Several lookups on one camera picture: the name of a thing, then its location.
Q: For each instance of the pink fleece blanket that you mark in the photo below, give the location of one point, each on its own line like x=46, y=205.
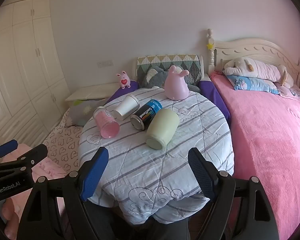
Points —
x=265, y=142

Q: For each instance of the small pink bunny figurine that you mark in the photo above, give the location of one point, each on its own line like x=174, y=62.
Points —
x=124, y=80

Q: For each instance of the heart print sheet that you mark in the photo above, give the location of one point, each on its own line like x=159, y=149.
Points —
x=65, y=145

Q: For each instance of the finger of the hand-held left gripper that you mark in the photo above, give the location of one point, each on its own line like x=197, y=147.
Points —
x=32, y=156
x=6, y=148

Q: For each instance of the cream carved bed headboard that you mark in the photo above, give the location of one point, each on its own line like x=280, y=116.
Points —
x=252, y=47

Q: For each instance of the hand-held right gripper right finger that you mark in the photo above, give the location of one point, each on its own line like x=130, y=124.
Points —
x=202, y=172

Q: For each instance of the grey flower pillow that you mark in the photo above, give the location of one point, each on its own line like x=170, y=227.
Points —
x=80, y=111

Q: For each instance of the grey plush toy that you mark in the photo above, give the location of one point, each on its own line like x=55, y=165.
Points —
x=155, y=78

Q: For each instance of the white paper cup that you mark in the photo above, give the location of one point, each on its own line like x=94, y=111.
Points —
x=126, y=106

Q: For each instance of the pale green cup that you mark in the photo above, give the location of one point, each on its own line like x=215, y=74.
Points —
x=162, y=127

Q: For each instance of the yellow star sticker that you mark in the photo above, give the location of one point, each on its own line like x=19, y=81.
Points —
x=210, y=46

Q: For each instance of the black and blue can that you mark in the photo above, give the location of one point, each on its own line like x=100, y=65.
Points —
x=146, y=116

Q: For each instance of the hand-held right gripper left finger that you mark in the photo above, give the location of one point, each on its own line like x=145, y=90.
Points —
x=93, y=173

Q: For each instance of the pink fluffy blanket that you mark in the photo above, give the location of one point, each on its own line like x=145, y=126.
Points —
x=52, y=170

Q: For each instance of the striped cloth covered round table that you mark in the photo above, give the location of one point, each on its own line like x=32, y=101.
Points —
x=145, y=170

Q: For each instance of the cream wardrobe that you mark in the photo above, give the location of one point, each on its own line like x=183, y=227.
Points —
x=27, y=67

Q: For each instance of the pink glass cup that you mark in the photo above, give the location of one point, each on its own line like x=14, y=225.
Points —
x=106, y=125

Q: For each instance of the blue printed pillow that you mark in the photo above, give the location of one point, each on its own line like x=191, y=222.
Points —
x=250, y=83

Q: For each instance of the white bedside board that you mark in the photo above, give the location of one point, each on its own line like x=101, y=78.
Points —
x=90, y=92

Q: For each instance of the pale pink printed pillow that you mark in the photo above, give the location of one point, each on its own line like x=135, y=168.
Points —
x=295, y=92

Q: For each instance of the white plush toy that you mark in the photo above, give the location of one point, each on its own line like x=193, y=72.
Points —
x=260, y=70

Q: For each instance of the pink rabbit-shaped toy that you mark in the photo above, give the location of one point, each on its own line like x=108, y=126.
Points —
x=176, y=87

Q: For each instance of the patterned green cushion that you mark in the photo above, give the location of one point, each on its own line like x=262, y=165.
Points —
x=190, y=67

